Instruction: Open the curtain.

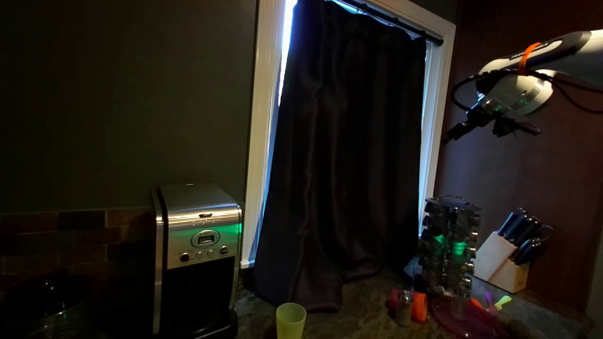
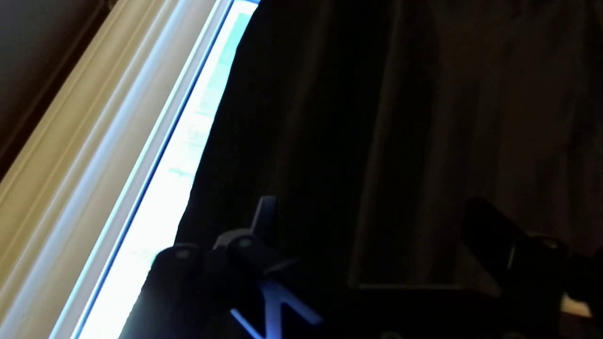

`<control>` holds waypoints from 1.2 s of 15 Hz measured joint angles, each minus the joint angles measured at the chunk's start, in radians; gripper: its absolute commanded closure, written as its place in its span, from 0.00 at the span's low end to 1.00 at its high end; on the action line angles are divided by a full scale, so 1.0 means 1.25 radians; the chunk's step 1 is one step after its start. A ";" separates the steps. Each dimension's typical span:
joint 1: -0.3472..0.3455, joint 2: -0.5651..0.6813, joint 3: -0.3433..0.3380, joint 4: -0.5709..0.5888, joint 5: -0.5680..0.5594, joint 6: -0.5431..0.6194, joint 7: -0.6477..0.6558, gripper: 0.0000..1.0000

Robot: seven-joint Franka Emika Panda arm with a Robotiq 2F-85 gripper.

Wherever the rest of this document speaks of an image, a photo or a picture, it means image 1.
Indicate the orange plastic cup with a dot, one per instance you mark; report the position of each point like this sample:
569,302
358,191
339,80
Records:
418,308

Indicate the orange-red plastic utensil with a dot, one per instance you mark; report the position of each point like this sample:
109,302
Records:
476,304

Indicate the dark curtain rod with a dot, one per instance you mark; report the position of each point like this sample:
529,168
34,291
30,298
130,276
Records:
422,31

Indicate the purple plastic plate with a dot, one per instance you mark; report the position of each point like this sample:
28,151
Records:
461,321

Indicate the dark fabric curtain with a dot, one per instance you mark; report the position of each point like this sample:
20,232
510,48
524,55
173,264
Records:
345,157

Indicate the dark wooden wall cabinet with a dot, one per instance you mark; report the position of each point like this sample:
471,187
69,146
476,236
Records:
565,189

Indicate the yellow plastic utensil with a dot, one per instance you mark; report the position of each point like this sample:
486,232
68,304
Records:
501,302

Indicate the white window frame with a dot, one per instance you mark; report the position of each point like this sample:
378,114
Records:
260,95

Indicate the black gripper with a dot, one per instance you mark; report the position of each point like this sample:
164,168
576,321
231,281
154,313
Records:
486,114

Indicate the revolving metal spice rack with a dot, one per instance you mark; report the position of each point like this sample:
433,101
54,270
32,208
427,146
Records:
448,247

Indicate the stainless steel coffee maker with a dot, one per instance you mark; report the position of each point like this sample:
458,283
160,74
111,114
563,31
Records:
194,219

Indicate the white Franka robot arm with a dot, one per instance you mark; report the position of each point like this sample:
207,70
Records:
565,57

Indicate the wooden knife block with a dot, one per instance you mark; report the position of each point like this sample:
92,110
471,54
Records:
495,259

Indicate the purple plastic utensil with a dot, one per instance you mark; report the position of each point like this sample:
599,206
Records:
488,298

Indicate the yellow-green plastic cup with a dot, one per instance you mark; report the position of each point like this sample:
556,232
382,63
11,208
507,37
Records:
290,321

